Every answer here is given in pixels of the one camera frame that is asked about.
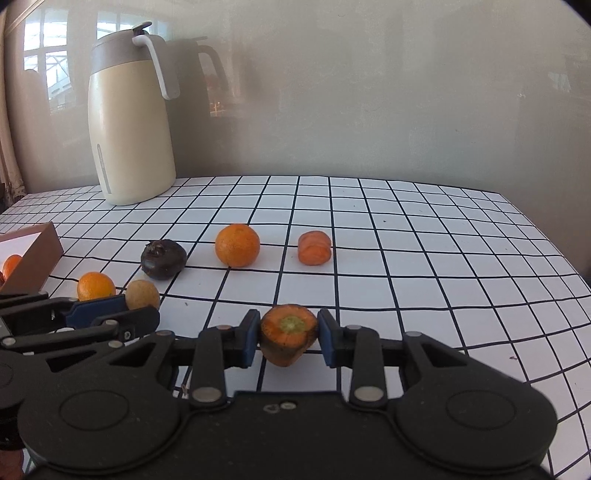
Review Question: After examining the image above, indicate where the dark mangosteen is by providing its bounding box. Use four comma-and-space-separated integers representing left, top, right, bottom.
141, 239, 188, 280

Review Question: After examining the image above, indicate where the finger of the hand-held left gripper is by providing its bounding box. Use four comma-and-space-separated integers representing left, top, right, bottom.
0, 293, 127, 337
0, 306, 161, 366

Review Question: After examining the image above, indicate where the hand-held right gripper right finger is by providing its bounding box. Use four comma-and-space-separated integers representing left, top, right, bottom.
316, 308, 467, 409

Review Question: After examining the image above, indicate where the orange carrot piece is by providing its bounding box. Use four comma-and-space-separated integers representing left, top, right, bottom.
297, 231, 332, 267

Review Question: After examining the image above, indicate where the white checked tablecloth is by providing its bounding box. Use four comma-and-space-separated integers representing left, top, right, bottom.
0, 175, 591, 480

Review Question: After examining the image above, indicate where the tan longan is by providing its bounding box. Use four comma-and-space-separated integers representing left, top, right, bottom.
125, 280, 161, 311

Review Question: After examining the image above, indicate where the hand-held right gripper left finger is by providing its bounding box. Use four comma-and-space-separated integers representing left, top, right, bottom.
108, 309, 262, 409

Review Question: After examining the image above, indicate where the cream thermos jug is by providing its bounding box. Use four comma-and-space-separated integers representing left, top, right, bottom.
88, 21, 181, 206

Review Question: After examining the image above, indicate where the brownish carrot piece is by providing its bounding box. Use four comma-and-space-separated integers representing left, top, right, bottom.
260, 304, 319, 367

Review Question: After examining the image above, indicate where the brown cardboard box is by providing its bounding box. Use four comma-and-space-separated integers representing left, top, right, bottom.
0, 222, 64, 294

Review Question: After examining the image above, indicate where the beige curtain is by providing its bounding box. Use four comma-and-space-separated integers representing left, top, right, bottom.
0, 9, 24, 204

